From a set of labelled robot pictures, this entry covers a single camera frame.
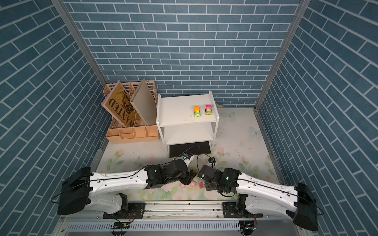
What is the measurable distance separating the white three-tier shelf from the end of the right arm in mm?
223

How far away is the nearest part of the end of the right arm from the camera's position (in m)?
0.53

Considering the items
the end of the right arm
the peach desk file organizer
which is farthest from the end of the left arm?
the peach desk file organizer

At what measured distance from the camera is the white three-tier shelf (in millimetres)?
→ 693
